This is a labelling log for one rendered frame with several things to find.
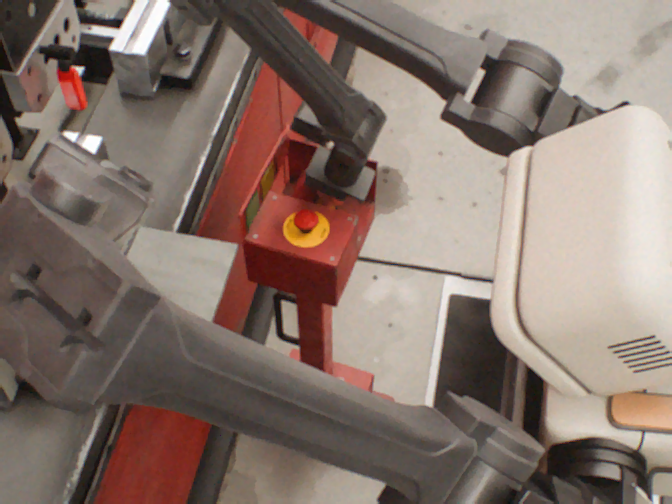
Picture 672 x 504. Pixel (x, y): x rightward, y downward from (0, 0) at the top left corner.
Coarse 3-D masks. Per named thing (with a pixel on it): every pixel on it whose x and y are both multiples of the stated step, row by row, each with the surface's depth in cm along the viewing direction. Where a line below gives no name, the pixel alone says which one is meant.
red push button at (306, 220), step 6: (306, 210) 142; (294, 216) 141; (300, 216) 141; (306, 216) 141; (312, 216) 141; (294, 222) 141; (300, 222) 140; (306, 222) 140; (312, 222) 140; (300, 228) 140; (306, 228) 140; (312, 228) 140
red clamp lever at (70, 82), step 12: (48, 48) 102; (60, 48) 102; (72, 48) 102; (60, 60) 103; (72, 60) 103; (60, 72) 105; (72, 72) 105; (60, 84) 106; (72, 84) 105; (72, 96) 107; (84, 96) 109; (72, 108) 109; (84, 108) 109
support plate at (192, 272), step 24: (144, 240) 115; (168, 240) 115; (192, 240) 115; (144, 264) 113; (168, 264) 113; (192, 264) 113; (216, 264) 113; (168, 288) 110; (192, 288) 110; (216, 288) 110; (192, 312) 108; (216, 312) 109
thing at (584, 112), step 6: (576, 96) 95; (582, 102) 95; (624, 102) 99; (576, 108) 95; (582, 108) 93; (588, 108) 95; (594, 108) 98; (600, 108) 97; (612, 108) 101; (576, 114) 94; (582, 114) 93; (588, 114) 94; (594, 114) 95; (600, 114) 96; (576, 120) 93; (582, 120) 93; (570, 126) 94
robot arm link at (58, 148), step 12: (48, 144) 91; (60, 144) 93; (72, 144) 94; (48, 156) 91; (60, 156) 92; (72, 156) 93; (84, 156) 94; (96, 156) 95; (36, 168) 92; (72, 168) 92; (84, 168) 92; (96, 168) 92; (132, 180) 88; (144, 180) 90
